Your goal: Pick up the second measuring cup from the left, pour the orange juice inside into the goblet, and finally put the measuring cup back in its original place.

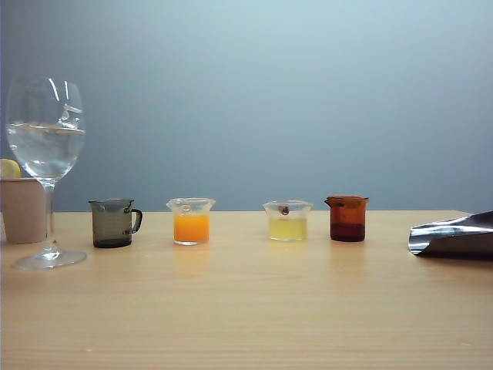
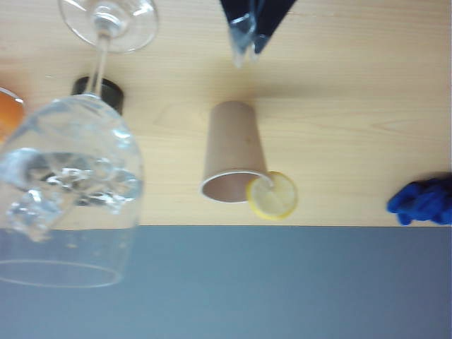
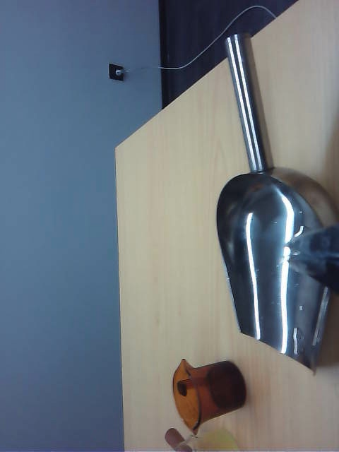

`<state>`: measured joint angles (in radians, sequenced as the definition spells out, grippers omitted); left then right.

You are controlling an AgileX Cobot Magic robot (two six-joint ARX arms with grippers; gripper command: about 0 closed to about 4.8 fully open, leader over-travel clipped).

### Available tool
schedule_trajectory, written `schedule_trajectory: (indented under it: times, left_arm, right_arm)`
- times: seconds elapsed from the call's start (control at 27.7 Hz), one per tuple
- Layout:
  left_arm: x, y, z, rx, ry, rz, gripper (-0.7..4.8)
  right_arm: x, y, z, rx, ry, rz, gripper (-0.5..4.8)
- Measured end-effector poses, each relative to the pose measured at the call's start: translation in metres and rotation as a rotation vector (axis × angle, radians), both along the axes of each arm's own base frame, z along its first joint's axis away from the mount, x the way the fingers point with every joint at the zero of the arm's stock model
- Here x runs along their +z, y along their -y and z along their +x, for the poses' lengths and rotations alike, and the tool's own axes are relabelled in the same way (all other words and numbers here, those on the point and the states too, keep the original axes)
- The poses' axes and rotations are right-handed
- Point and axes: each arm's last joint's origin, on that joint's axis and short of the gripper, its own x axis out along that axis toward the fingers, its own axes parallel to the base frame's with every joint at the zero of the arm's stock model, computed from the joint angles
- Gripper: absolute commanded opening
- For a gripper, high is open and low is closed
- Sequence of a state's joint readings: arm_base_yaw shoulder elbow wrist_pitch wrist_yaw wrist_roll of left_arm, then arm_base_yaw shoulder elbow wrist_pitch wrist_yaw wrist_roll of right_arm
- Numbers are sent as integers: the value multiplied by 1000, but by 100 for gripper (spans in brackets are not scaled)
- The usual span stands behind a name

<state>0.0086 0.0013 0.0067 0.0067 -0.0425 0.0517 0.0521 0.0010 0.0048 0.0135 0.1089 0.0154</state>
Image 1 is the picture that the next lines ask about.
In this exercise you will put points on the clear stemmed wine glass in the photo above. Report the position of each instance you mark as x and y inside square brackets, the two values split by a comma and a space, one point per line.
[46, 154]

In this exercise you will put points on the amber glass measuring cup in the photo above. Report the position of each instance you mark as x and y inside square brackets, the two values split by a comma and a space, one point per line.
[346, 223]

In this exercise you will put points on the clear measuring cup orange juice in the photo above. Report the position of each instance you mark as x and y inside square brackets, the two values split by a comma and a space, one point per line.
[191, 229]

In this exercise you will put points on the shiny silver foil sheet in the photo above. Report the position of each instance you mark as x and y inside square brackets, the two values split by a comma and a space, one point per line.
[454, 235]

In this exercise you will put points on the beige paper cup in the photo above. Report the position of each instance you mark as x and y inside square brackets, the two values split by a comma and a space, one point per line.
[23, 212]

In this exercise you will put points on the yellow lemon slice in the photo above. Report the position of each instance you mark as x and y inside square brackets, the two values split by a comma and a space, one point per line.
[8, 169]

